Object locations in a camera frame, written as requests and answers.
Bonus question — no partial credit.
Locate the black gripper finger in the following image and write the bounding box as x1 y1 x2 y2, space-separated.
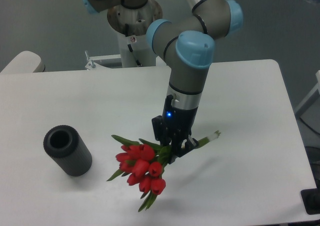
168 133 199 164
151 115 171 146

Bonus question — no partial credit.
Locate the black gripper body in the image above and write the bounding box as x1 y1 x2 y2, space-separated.
162 95 198 139

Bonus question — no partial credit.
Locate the red tulip bouquet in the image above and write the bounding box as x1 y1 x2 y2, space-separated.
106 130 222 212

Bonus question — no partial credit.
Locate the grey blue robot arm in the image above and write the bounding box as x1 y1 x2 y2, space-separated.
82 0 243 163

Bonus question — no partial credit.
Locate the dark grey ribbed vase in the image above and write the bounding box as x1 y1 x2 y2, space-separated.
43 125 93 176

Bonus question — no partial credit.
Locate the black device at table edge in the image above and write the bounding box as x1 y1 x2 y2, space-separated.
300 188 320 215

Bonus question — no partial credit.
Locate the beige chair armrest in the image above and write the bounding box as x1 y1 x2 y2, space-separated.
1 51 46 75

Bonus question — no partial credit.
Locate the white pedestal base bracket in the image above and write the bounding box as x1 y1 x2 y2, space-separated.
84 49 167 70

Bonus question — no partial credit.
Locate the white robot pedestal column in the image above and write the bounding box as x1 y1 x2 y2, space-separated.
107 0 163 67

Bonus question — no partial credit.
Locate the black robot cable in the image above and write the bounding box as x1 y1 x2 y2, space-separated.
124 23 142 67

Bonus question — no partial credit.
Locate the white furniture frame right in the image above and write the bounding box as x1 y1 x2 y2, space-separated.
294 71 320 118

